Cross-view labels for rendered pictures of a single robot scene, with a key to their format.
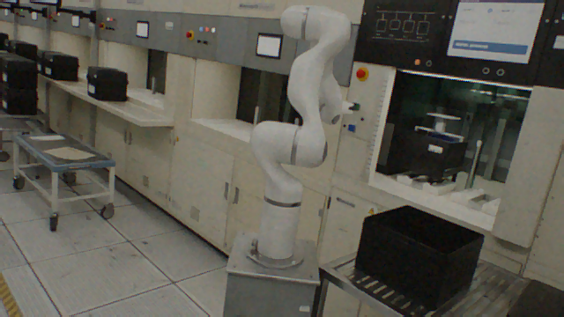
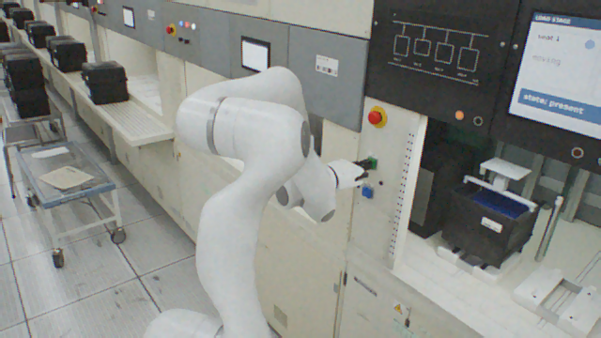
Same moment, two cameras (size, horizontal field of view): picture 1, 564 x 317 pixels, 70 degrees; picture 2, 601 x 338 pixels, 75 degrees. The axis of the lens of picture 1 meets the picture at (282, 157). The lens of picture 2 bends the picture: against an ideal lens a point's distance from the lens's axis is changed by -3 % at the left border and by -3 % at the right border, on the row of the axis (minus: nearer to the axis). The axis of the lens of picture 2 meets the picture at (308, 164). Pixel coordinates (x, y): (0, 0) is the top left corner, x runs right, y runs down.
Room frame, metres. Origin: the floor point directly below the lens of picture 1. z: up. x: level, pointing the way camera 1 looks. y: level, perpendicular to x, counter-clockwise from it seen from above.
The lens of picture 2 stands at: (0.73, -0.21, 1.72)
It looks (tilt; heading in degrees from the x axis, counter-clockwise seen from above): 25 degrees down; 5
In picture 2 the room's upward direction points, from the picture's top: 3 degrees clockwise
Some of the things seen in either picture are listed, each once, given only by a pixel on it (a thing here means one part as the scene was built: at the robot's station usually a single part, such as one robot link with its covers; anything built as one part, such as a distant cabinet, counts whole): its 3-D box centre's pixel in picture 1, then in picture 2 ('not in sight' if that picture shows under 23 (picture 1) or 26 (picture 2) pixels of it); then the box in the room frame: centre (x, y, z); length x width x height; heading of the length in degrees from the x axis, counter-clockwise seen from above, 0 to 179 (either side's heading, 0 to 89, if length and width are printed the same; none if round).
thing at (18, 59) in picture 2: (19, 72); (23, 70); (3.95, 2.65, 0.85); 0.30 x 0.28 x 0.26; 46
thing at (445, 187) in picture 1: (426, 181); (480, 253); (1.91, -0.71, 0.89); 0.22 x 0.21 x 0.04; 136
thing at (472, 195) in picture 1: (483, 200); (561, 298); (1.72, -0.90, 0.89); 0.22 x 0.21 x 0.04; 136
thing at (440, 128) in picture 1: (434, 148); (492, 211); (1.91, -0.71, 1.06); 0.24 x 0.20 x 0.32; 46
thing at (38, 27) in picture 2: (24, 53); (42, 35); (5.32, 3.51, 0.93); 0.30 x 0.28 x 0.26; 47
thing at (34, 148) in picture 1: (64, 174); (70, 194); (3.00, 1.67, 0.24); 0.97 x 0.52 x 0.48; 49
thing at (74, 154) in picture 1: (69, 152); (66, 176); (2.85, 1.56, 0.47); 0.31 x 0.23 x 0.02; 68
